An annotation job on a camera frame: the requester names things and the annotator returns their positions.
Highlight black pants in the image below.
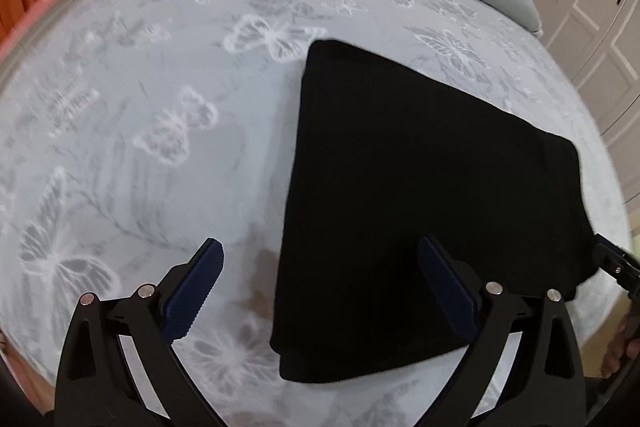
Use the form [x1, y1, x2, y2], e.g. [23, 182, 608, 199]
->
[270, 40, 598, 384]

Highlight person's right hand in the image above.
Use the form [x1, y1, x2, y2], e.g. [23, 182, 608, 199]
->
[600, 305, 640, 378]

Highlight butterfly print bed sheet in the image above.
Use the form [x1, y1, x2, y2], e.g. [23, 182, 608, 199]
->
[1, 0, 630, 426]

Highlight pink bedside bench top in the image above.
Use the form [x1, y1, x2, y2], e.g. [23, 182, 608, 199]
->
[1, 0, 80, 72]

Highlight white wardrobe with black handles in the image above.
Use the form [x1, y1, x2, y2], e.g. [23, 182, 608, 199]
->
[533, 0, 639, 210]

